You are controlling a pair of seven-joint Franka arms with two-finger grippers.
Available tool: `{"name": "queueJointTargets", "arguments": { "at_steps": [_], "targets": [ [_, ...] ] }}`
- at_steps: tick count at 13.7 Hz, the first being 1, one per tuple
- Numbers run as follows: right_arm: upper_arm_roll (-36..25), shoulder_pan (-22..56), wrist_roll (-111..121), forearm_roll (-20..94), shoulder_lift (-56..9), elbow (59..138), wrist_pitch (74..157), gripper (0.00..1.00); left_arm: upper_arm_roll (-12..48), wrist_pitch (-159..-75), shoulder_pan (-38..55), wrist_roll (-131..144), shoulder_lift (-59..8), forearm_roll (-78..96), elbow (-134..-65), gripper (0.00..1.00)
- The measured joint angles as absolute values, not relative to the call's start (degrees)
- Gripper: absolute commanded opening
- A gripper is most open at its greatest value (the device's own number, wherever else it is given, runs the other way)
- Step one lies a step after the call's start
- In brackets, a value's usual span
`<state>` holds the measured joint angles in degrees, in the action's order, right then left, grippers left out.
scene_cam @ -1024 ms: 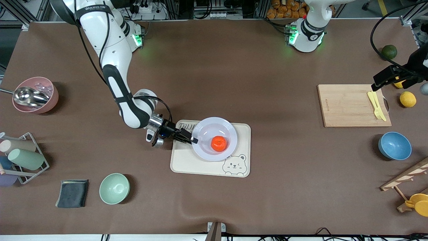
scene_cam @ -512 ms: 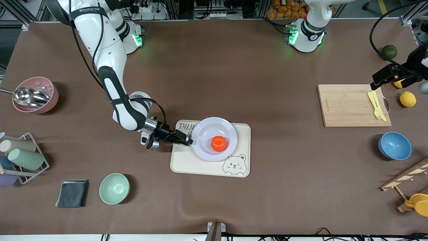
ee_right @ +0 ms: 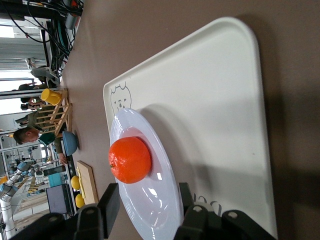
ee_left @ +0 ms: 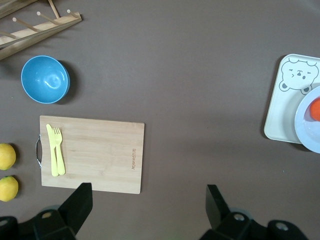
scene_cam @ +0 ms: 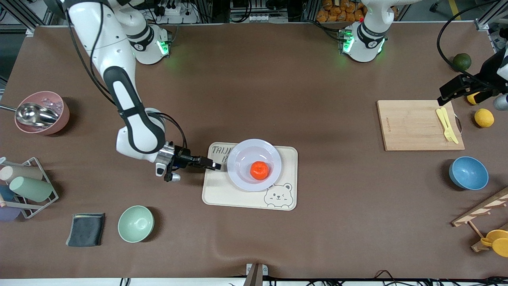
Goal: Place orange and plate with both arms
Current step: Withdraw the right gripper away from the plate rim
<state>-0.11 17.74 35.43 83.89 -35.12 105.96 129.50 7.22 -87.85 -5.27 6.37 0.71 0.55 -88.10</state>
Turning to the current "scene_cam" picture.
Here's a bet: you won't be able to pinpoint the white round plate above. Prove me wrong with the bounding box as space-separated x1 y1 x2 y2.
227 139 282 192

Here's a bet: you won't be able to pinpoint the yellow plastic knife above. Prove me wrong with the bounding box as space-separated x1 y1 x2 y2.
435 107 460 145

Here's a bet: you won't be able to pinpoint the green lime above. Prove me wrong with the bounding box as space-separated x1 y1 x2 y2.
452 53 472 70

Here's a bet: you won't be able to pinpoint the cream tray with bear print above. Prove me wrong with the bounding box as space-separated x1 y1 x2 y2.
202 142 298 211

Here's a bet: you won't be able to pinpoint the yellow plastic fork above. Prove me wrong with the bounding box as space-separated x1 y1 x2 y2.
440 107 456 142

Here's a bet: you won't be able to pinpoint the wooden cutting board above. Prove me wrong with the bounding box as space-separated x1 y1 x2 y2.
377 100 466 152

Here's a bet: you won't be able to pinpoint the blue bowl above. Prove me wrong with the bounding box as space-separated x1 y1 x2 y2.
449 156 489 191

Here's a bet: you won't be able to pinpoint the pale green bowl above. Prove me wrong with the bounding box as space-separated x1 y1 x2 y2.
117 205 155 243

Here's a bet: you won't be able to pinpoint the wooden mug rack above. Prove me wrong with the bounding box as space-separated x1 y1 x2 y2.
451 186 508 253

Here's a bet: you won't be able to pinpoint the dark grey folded cloth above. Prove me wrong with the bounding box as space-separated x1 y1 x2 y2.
65 213 106 247

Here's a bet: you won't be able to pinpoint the pink bowl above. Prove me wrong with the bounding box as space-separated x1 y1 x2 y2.
15 91 70 135

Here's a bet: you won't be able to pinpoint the pile of orange fruit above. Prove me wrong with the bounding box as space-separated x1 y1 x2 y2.
316 0 366 23

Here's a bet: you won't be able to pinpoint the white power strip with plugs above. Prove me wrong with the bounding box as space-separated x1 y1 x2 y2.
152 0 200 25

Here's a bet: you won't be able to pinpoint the yellow mug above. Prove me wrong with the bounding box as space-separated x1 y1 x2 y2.
480 229 508 258

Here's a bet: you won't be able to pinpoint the long white power strip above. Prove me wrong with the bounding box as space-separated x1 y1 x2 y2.
232 12 289 23

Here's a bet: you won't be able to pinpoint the mint green cup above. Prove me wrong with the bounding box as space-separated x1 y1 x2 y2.
9 176 54 203

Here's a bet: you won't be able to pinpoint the metal scoop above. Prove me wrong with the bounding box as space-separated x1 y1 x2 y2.
0 103 60 125

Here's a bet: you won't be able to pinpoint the beige cup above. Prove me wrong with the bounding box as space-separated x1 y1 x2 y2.
0 164 43 184

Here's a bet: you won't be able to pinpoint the purple cup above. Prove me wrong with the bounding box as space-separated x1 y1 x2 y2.
0 205 21 222

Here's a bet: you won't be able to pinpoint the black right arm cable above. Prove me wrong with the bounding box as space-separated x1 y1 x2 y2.
63 0 187 150

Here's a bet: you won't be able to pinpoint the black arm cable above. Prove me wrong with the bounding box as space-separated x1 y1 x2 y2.
436 0 491 84
63 0 187 150

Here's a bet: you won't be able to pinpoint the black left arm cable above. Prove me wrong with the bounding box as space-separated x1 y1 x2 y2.
436 0 491 84

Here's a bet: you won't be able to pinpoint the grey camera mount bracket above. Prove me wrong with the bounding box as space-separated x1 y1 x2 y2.
243 263 269 286

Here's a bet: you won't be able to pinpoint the grey wire cup rack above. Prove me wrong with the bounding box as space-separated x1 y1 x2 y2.
0 157 60 219

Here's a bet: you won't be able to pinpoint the black cables along table edge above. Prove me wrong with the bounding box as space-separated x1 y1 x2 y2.
302 270 508 286

